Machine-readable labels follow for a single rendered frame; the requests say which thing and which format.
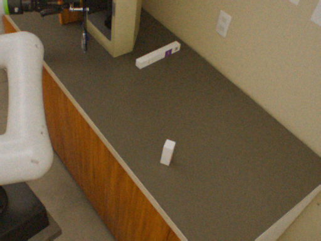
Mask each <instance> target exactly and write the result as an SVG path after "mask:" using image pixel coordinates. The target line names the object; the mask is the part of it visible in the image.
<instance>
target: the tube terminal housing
mask: <svg viewBox="0 0 321 241"><path fill-rule="evenodd" d="M113 2H114V3H115V17H114V16H113V15H112V35H111V41H109V40H108V39H107V38H106V37H105V36H104V35H103V34H102V33H101V32H100V31H99V30H98V29H96V27H94V25H92V24H91V22H89V21H88V20H87V19H86V17H85V26H86V24H87V31H88V32H89V33H90V34H91V35H92V36H93V37H94V38H95V39H96V40H97V41H98V42H99V43H100V44H101V45H102V46H103V47H104V48H105V49H106V50H107V51H108V52H109V53H110V54H111V55H112V56H113V57H114V58H115V57H117V56H121V55H124V54H126V53H130V52H131V51H133V47H134V45H135V42H136V38H137V35H138V33H139V24H140V14H141V7H142V0H112V6H113Z"/></svg>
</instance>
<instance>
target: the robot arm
mask: <svg viewBox="0 0 321 241"><path fill-rule="evenodd" d="M58 1H62V2H63V4H48V3H52V2H58ZM79 2H80V0H0V69H7V71H8V81H9V92H8V122H7V127H6V133H5V134H3V135H0V216H1V214H3V213H4V211H5V209H6V206H7V204H8V196H7V194H6V192H5V189H4V188H3V187H2V186H1V185H8V184H12V183H21V182H25V181H33V180H36V179H40V178H41V177H42V176H44V175H45V174H46V173H47V172H48V171H49V169H50V168H51V165H52V162H53V158H54V154H53V149H52V146H51V141H50V137H49V134H48V128H47V125H46V117H45V111H44V106H43V89H42V69H43V58H44V54H45V50H44V47H43V43H42V42H41V40H40V39H39V38H38V37H37V36H36V35H34V34H32V33H28V32H25V31H21V32H17V33H9V34H6V33H5V30H4V23H3V16H4V15H20V14H24V12H34V11H36V12H37V13H40V15H41V17H42V18H43V17H44V16H49V15H53V14H60V13H62V12H63V10H64V9H70V3H73V7H74V8H79V7H80V3H79ZM44 9H52V10H47V11H43V10H44Z"/></svg>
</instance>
